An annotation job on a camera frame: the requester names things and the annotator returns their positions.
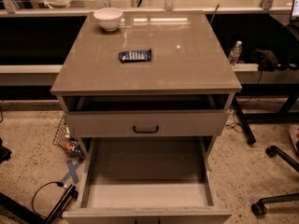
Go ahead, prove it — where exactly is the grey drawer cabinet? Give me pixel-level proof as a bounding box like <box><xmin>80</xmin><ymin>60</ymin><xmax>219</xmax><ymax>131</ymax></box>
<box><xmin>51</xmin><ymin>11</ymin><xmax>241</xmax><ymax>150</ymax></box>

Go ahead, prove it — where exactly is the clear plastic water bottle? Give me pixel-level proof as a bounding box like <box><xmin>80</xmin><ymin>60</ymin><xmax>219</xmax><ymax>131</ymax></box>
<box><xmin>228</xmin><ymin>41</ymin><xmax>242</xmax><ymax>66</ymax></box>

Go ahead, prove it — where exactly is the black stand leg left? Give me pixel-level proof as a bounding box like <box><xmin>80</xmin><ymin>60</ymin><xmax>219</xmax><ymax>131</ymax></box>
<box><xmin>0</xmin><ymin>181</ymin><xmax>78</xmax><ymax>224</ymax></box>

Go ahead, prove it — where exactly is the black bag on ledge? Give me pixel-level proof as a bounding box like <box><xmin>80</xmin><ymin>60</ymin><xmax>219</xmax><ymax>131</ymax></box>
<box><xmin>251</xmin><ymin>49</ymin><xmax>278</xmax><ymax>72</ymax></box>

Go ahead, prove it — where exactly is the black table leg right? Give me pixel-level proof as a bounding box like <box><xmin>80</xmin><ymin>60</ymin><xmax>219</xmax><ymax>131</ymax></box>
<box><xmin>232</xmin><ymin>97</ymin><xmax>256</xmax><ymax>146</ymax></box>

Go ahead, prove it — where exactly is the grey middle drawer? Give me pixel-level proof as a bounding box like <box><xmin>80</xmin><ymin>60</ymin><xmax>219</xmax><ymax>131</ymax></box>
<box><xmin>65</xmin><ymin>111</ymin><xmax>229</xmax><ymax>137</ymax></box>

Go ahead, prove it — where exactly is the black cable on floor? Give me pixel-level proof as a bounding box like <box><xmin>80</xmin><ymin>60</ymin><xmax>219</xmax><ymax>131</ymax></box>
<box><xmin>31</xmin><ymin>180</ymin><xmax>68</xmax><ymax>211</ymax></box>

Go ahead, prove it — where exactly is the grey open bottom drawer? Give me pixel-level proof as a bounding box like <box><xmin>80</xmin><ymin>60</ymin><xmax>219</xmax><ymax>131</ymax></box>
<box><xmin>63</xmin><ymin>137</ymin><xmax>231</xmax><ymax>224</ymax></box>

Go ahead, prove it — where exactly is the black office chair base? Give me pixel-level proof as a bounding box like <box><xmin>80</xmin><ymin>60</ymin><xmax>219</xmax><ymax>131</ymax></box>
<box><xmin>250</xmin><ymin>145</ymin><xmax>299</xmax><ymax>217</ymax></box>

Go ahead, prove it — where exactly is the blue snack bar wrapper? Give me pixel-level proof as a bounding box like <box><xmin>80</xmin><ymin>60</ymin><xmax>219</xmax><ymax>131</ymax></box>
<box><xmin>119</xmin><ymin>49</ymin><xmax>152</xmax><ymax>63</ymax></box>

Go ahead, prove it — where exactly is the white ceramic bowl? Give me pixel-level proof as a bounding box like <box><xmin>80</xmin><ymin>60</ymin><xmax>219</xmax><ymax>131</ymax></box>
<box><xmin>93</xmin><ymin>7</ymin><xmax>122</xmax><ymax>31</ymax></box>

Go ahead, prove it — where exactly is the black drawer handle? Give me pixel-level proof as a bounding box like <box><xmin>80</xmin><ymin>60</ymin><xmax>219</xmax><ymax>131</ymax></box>
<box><xmin>133</xmin><ymin>125</ymin><xmax>160</xmax><ymax>133</ymax></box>

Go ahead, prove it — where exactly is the wire mesh basket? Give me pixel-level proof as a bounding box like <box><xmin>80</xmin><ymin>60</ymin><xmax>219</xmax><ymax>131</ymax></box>
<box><xmin>52</xmin><ymin>117</ymin><xmax>84</xmax><ymax>157</ymax></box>

